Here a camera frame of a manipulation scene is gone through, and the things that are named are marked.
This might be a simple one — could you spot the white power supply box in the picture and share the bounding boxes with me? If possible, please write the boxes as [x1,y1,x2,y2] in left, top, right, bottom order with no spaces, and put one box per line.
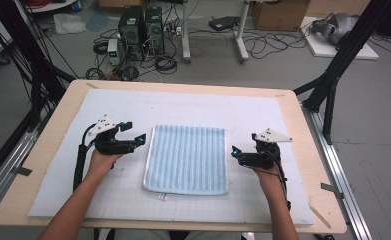
[107,38,121,66]

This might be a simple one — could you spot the large cardboard box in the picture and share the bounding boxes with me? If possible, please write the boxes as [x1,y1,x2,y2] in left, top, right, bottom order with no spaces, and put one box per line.
[251,0,311,32]

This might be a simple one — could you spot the coiled black cable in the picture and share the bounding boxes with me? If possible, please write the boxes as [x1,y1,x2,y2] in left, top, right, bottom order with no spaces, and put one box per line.
[155,54,179,75]

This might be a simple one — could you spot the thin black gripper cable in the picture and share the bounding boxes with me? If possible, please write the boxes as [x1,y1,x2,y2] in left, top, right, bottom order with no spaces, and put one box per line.
[268,152,293,212]

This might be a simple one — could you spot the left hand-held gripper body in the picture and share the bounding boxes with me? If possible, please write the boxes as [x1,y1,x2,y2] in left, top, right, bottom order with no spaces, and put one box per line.
[87,114,138,156]

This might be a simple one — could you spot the clear plastic bag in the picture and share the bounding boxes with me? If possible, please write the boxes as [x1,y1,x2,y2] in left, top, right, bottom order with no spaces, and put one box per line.
[53,13,88,36]

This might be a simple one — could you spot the grey tape piece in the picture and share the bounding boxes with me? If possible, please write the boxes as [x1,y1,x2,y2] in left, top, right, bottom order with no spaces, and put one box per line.
[320,182,345,200]

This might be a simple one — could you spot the blue striped towel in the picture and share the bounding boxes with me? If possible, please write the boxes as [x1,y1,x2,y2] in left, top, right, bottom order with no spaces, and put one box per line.
[142,124,230,202]

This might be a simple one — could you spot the black metal frame stand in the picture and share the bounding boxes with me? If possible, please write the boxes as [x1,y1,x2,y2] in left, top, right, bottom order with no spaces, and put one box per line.
[0,0,78,133]
[292,0,391,145]

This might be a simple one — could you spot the black computer tower green sticker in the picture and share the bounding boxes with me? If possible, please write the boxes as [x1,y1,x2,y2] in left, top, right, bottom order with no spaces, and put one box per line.
[117,5,146,62]

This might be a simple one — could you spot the tangle of black floor cables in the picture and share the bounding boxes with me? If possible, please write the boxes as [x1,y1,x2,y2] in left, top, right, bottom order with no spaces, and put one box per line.
[242,29,308,61]

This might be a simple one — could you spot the white desk leg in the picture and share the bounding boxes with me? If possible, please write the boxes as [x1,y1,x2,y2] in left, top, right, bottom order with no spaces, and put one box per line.
[234,0,251,63]
[180,0,193,64]

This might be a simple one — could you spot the aluminium rail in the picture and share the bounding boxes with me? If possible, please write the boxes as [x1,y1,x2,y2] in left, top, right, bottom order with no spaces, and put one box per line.
[0,109,52,219]
[301,102,373,240]

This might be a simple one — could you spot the grey headset device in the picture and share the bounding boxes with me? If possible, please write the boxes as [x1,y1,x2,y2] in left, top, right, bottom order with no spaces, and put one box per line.
[309,12,359,46]

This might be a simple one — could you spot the person's left hand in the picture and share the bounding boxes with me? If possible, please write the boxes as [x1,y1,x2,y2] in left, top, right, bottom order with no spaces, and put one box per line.
[88,148,124,178]

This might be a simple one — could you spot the person's right hand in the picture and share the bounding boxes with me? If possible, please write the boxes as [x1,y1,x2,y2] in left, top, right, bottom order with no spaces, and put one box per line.
[250,165,283,191]

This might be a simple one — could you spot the white floor board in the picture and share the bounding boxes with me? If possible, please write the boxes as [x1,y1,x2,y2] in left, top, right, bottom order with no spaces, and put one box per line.
[299,16,380,61]

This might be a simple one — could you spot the black tape piece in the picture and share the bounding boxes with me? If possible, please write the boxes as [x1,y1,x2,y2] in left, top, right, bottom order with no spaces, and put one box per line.
[11,165,33,177]

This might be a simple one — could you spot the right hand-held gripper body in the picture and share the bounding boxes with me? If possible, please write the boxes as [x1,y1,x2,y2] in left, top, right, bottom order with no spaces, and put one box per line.
[238,128,294,170]

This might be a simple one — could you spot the flat black device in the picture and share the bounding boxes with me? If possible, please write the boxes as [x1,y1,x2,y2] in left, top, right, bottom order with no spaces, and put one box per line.
[208,15,241,32]

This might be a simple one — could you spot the thin wooden stick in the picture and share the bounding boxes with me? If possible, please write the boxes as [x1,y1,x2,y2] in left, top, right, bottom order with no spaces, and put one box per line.
[307,199,333,230]

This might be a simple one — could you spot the white grid mat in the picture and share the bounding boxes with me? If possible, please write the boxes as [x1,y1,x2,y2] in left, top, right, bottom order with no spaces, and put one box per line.
[27,88,315,226]

